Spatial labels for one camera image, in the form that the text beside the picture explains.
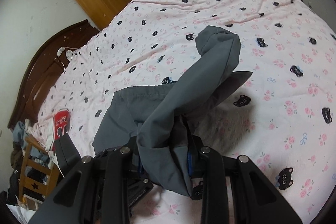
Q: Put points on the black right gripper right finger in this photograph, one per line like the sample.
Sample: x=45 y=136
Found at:
x=233 y=189

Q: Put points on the purple grey hooded jacket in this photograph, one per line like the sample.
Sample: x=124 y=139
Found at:
x=153 y=114

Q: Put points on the pink cat print bedsheet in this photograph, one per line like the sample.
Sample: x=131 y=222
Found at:
x=250 y=77

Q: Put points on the red basketball jersey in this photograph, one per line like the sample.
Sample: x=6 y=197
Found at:
x=57 y=126

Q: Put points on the wooden chair with clothes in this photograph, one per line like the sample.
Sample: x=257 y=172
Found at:
x=34 y=175

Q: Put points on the dark wooden headboard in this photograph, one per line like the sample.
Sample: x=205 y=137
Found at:
x=45 y=68

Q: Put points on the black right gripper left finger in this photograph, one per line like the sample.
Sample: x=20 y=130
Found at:
x=96 y=186

